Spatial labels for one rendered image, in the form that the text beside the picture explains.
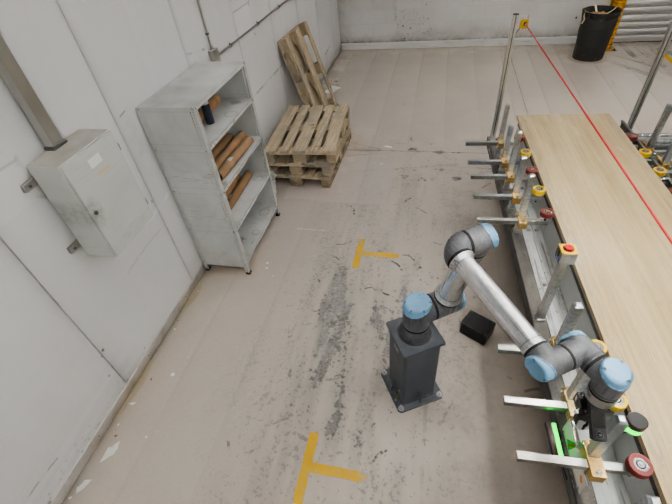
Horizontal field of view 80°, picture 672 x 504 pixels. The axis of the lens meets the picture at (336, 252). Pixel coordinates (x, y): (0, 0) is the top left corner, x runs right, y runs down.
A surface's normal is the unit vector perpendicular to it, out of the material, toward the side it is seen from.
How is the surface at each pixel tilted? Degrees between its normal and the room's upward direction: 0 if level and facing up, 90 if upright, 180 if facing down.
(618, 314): 0
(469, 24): 90
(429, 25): 90
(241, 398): 0
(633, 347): 0
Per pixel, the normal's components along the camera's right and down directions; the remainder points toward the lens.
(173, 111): -0.21, 0.68
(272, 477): -0.09, -0.73
